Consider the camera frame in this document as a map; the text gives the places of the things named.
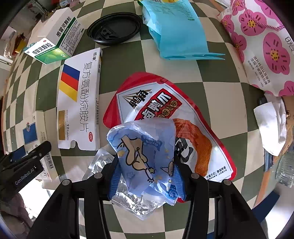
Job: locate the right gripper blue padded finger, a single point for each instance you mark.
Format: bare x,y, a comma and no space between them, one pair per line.
20,160

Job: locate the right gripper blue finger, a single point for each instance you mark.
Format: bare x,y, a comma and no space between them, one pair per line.
178,182
114,174

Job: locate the blue cartoon snack wrapper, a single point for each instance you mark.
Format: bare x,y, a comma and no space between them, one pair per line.
145,150

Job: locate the red white snack wrapper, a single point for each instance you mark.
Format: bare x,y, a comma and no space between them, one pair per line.
202,159

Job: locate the white blue medicine box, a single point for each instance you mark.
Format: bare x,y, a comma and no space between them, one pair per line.
34,133

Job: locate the white box tricolour stripes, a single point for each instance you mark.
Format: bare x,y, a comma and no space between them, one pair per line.
78,101

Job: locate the green white medicine box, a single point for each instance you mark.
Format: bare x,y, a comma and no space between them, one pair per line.
56,38

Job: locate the light blue snack bag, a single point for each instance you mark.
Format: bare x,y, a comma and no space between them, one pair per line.
176,30

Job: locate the crumpled white tissue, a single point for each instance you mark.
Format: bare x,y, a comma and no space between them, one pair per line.
271,120

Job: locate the black round plastic lid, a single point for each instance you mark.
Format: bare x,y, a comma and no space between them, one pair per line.
115,28

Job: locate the pink flower paper bag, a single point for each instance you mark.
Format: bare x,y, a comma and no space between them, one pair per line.
264,45

